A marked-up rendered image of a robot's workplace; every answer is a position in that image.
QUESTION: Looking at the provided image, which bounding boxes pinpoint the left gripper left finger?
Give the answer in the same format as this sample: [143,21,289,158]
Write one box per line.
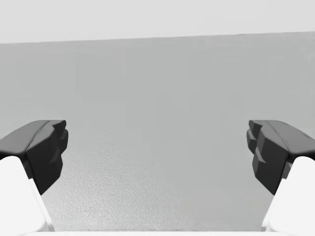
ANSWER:
[0,119,69,232]

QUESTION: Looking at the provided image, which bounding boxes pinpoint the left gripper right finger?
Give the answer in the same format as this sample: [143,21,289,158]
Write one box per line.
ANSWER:
[246,119,315,232]

